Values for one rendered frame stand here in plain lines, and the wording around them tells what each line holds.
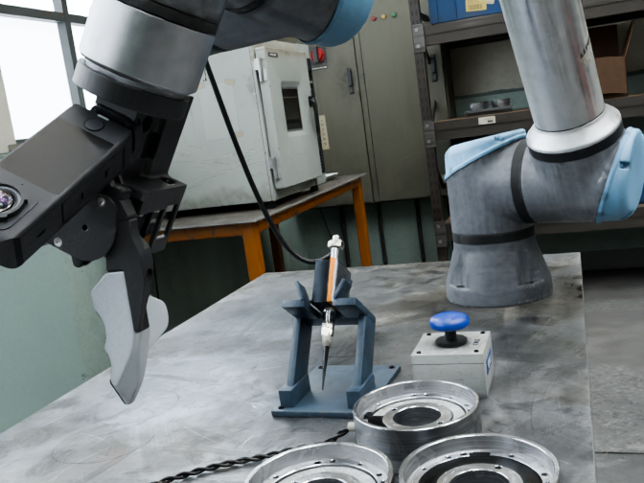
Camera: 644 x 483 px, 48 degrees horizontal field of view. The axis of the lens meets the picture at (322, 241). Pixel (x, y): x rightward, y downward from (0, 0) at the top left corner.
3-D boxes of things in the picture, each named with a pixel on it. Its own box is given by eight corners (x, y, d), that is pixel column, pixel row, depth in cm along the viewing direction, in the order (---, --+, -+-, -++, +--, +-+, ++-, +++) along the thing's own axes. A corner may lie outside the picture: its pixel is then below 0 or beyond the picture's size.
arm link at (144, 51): (181, 28, 40) (60, -24, 42) (155, 105, 41) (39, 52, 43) (234, 41, 47) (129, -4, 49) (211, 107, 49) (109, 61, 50)
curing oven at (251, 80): (292, 207, 275) (267, 33, 265) (154, 220, 295) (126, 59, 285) (340, 187, 332) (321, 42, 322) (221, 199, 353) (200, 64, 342)
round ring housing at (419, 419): (490, 422, 64) (485, 378, 63) (475, 482, 54) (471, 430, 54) (376, 421, 68) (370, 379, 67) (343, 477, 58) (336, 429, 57)
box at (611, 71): (643, 94, 356) (637, 13, 350) (534, 108, 373) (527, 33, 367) (635, 94, 395) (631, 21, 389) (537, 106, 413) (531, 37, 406)
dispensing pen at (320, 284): (300, 385, 71) (316, 228, 77) (316, 394, 74) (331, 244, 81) (321, 385, 70) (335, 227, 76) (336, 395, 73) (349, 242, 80)
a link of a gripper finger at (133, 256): (170, 323, 47) (136, 189, 46) (158, 330, 45) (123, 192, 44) (107, 333, 48) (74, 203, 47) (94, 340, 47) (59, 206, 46)
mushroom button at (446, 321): (471, 368, 71) (466, 319, 70) (430, 369, 72) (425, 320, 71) (475, 354, 74) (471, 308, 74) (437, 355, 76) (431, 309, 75)
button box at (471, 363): (488, 398, 69) (483, 349, 68) (415, 399, 72) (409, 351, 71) (496, 368, 77) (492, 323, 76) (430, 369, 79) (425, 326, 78)
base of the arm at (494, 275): (454, 283, 116) (448, 222, 114) (554, 277, 111) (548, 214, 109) (439, 310, 102) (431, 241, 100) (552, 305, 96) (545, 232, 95)
